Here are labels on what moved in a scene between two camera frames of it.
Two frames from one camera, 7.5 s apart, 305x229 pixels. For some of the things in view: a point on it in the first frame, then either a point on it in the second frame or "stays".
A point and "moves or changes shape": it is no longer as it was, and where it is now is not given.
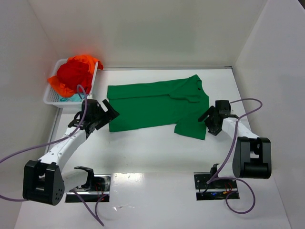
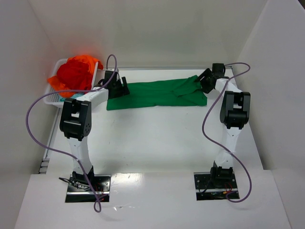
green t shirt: (179, 102) moves or changes shape
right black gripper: (213, 121) to (205, 79)
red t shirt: (73, 73) stays
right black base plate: (218, 190) stays
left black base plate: (102, 187) stays
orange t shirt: (66, 91) stays
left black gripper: (100, 118) to (119, 88)
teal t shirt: (76, 97) stays
